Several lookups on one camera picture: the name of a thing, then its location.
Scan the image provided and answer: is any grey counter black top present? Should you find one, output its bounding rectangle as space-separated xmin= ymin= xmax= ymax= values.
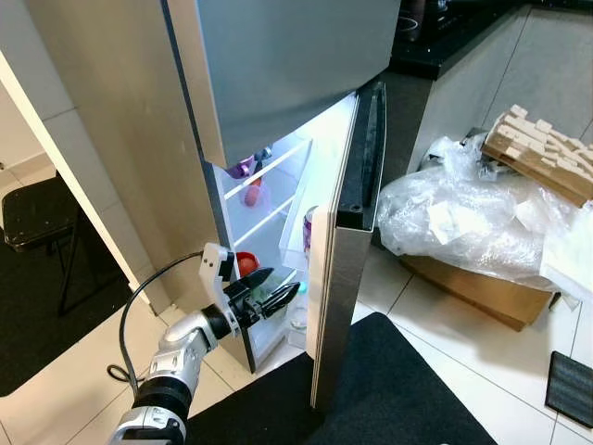
xmin=375 ymin=0 xmax=593 ymax=251

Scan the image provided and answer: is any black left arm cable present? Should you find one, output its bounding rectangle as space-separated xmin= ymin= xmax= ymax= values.
xmin=107 ymin=250 xmax=207 ymax=390

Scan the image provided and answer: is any black floor rug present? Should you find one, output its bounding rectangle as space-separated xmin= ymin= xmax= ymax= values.
xmin=0 ymin=176 xmax=140 ymax=400

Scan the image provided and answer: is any red white bowl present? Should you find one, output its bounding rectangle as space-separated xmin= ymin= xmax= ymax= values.
xmin=236 ymin=252 xmax=260 ymax=277

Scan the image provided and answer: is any black grid mat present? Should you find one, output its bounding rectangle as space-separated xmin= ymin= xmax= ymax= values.
xmin=545 ymin=350 xmax=593 ymax=429

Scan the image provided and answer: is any brown cardboard box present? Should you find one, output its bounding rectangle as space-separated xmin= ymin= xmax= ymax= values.
xmin=400 ymin=252 xmax=557 ymax=332

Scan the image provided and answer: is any large clear plastic wrap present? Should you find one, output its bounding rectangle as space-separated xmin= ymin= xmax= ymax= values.
xmin=375 ymin=134 xmax=593 ymax=288

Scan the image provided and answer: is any black floor mat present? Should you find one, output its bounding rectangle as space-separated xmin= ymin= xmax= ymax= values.
xmin=185 ymin=312 xmax=497 ymax=445

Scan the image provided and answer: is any moulded packing insert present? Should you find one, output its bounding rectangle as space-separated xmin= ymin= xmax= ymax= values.
xmin=482 ymin=104 xmax=593 ymax=207

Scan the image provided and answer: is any purple cup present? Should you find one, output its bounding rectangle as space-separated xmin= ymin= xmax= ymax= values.
xmin=227 ymin=156 xmax=256 ymax=179

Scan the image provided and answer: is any silver fridge door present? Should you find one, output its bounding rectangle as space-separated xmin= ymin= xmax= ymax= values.
xmin=306 ymin=82 xmax=387 ymax=411

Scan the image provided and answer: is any black stool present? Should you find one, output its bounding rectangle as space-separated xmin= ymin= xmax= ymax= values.
xmin=0 ymin=176 xmax=84 ymax=316

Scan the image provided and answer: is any silver fridge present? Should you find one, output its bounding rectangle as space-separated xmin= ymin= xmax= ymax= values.
xmin=23 ymin=0 xmax=401 ymax=372

